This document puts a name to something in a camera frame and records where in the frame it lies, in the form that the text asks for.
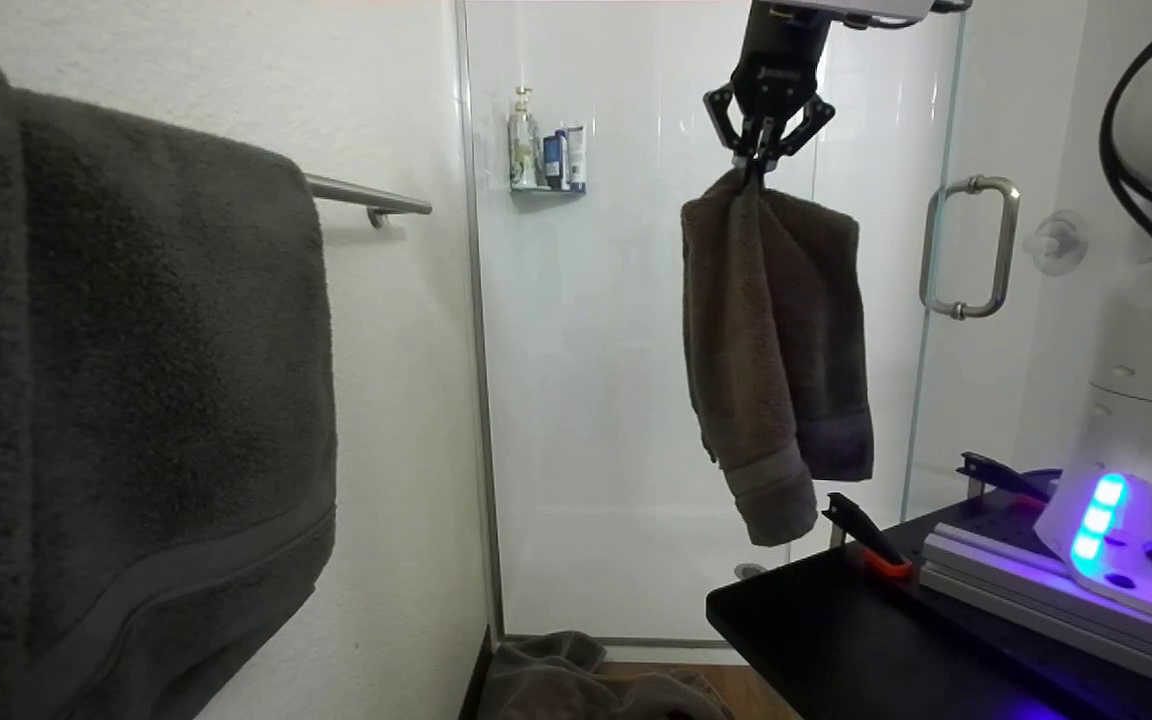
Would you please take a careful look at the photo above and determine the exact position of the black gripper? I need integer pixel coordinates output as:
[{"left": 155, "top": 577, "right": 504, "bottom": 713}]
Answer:
[{"left": 706, "top": 0, "right": 835, "bottom": 171}]

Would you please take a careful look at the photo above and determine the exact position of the grey fluffy hand towel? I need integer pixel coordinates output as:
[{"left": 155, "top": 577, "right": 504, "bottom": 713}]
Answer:
[{"left": 680, "top": 171, "right": 875, "bottom": 548}]

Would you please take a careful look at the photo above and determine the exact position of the metal towel rack bar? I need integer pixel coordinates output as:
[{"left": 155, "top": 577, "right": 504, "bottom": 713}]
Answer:
[{"left": 304, "top": 175, "right": 434, "bottom": 227}]

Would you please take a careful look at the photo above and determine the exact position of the grey towel on floor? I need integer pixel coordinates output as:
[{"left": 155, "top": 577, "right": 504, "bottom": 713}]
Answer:
[{"left": 473, "top": 634, "right": 733, "bottom": 720}]

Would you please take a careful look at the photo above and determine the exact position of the dark grey hanging towel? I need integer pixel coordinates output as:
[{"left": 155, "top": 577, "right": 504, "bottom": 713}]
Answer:
[{"left": 0, "top": 73, "right": 335, "bottom": 720}]

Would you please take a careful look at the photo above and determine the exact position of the blue and white tube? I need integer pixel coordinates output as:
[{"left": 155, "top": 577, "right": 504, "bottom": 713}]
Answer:
[{"left": 545, "top": 124, "right": 587, "bottom": 193}]

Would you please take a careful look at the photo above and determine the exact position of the small glass shower shelf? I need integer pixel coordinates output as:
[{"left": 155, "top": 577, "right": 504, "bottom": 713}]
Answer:
[{"left": 510, "top": 186, "right": 587, "bottom": 203}]

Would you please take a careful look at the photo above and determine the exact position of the clear suction cup hook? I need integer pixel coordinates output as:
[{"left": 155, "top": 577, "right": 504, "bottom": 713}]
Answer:
[{"left": 1024, "top": 213, "right": 1090, "bottom": 277}]

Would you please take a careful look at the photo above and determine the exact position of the glass shower door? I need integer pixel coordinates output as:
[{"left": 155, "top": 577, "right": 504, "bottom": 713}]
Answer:
[{"left": 460, "top": 0, "right": 961, "bottom": 646}]

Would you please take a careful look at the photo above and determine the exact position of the black red clamp tool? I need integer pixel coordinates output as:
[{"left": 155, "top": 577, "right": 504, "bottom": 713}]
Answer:
[{"left": 825, "top": 492, "right": 918, "bottom": 583}]

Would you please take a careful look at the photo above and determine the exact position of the black table cart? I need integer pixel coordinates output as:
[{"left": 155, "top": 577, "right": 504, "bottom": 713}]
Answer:
[{"left": 710, "top": 543, "right": 1152, "bottom": 720}]

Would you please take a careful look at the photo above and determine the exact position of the metal shower door handle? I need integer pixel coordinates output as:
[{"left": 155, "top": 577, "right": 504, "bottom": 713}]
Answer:
[{"left": 919, "top": 175, "right": 1022, "bottom": 322}]

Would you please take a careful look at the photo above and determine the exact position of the silver aluminium rail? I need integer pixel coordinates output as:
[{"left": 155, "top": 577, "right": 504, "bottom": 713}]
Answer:
[{"left": 919, "top": 526, "right": 1152, "bottom": 680}]

